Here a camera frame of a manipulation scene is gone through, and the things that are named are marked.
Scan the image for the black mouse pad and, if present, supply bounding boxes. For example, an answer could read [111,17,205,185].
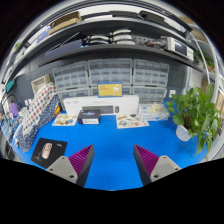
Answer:
[30,137,68,169]

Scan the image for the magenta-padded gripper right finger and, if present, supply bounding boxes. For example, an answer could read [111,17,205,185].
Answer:
[133,143,182,186]

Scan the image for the colourful sticker sheet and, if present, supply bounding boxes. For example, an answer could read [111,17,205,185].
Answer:
[51,113,78,127]
[115,114,151,130]

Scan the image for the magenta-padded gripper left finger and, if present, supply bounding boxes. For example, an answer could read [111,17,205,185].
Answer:
[45,143,96,187]

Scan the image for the dark shelf unit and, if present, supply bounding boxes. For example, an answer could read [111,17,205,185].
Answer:
[0,8,224,73]

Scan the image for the pink computer mouse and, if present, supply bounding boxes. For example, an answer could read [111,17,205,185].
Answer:
[41,142,54,160]

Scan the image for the green plant in white pot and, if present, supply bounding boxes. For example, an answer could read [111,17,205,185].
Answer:
[165,83,223,156]

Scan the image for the white and blue box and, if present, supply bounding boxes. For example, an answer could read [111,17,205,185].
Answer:
[138,103,171,122]

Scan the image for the checkered patterned cloth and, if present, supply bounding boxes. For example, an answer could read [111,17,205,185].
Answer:
[16,81,62,153]

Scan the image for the yellow box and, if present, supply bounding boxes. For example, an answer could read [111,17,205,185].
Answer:
[97,81,124,98]

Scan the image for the long white keyboard box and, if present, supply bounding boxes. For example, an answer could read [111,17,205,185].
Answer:
[62,94,140,118]

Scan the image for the small black box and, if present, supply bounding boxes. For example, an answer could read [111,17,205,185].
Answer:
[76,109,102,125]

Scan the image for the beige woven basket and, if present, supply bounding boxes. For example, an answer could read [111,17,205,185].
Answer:
[30,73,52,96]

